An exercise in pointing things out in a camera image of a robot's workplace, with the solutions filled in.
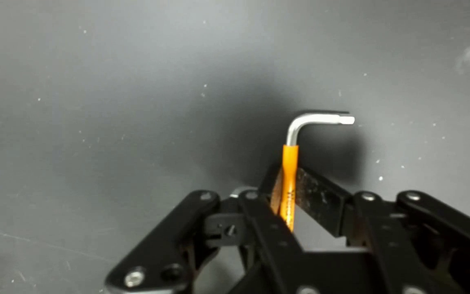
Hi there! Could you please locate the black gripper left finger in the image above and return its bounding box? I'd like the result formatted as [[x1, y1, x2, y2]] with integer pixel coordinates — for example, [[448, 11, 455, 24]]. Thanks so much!
[[104, 161, 305, 294]]

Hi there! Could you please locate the orange handled hex key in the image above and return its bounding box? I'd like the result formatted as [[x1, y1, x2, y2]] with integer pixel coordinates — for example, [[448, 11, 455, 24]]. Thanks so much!
[[269, 109, 357, 233]]

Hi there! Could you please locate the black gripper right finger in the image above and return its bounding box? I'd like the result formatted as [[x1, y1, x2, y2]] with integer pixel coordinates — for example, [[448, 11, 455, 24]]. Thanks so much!
[[298, 165, 470, 294]]

